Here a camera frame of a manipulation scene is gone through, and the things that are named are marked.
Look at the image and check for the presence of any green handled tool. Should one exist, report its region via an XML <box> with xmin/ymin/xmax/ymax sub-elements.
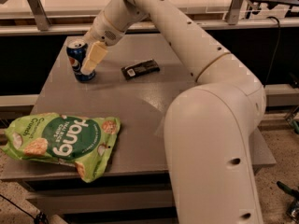
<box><xmin>277</xmin><ymin>181</ymin><xmax>299</xmax><ymax>200</ymax></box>

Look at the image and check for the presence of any right metal bracket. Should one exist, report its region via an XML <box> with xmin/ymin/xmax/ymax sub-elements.
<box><xmin>225</xmin><ymin>0</ymin><xmax>244</xmax><ymax>25</ymax></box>

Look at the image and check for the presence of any blue pepsi can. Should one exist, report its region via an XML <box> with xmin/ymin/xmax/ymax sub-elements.
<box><xmin>66</xmin><ymin>39</ymin><xmax>95</xmax><ymax>82</ymax></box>

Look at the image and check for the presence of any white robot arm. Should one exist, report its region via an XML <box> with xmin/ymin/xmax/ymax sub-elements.
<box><xmin>81</xmin><ymin>0</ymin><xmax>266</xmax><ymax>224</ymax></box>

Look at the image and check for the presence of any black floor cable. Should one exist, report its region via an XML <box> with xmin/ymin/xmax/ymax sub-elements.
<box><xmin>0</xmin><ymin>193</ymin><xmax>50</xmax><ymax>224</ymax></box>

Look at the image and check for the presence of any green rice chips bag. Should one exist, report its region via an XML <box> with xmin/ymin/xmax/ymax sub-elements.
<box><xmin>2</xmin><ymin>113</ymin><xmax>121</xmax><ymax>183</ymax></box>

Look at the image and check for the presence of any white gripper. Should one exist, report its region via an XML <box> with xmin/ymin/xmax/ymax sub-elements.
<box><xmin>80</xmin><ymin>12</ymin><xmax>124</xmax><ymax>75</ymax></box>

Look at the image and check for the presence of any black snack bar wrapper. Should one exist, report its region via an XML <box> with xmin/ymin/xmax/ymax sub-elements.
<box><xmin>121</xmin><ymin>59</ymin><xmax>160</xmax><ymax>80</ymax></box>

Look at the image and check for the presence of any metal bracket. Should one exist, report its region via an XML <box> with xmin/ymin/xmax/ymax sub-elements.
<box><xmin>27</xmin><ymin>0</ymin><xmax>50</xmax><ymax>31</ymax></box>
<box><xmin>225</xmin><ymin>0</ymin><xmax>244</xmax><ymax>25</ymax></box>

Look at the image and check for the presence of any grey table drawer unit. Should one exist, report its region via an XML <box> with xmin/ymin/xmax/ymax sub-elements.
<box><xmin>18</xmin><ymin>167</ymin><xmax>260</xmax><ymax>224</ymax></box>

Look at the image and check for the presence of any left metal bracket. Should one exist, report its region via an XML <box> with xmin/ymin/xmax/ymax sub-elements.
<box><xmin>27</xmin><ymin>0</ymin><xmax>50</xmax><ymax>31</ymax></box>

